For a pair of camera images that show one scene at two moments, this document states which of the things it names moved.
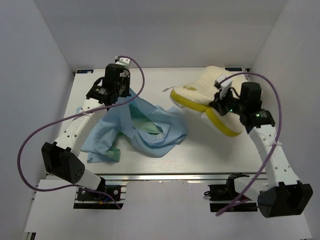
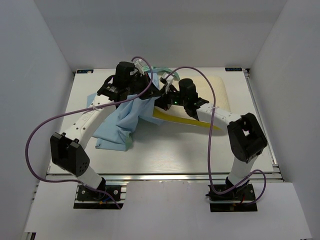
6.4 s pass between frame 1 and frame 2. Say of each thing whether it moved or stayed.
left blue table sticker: stayed
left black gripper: moved
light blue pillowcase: moved
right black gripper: moved
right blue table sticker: stayed
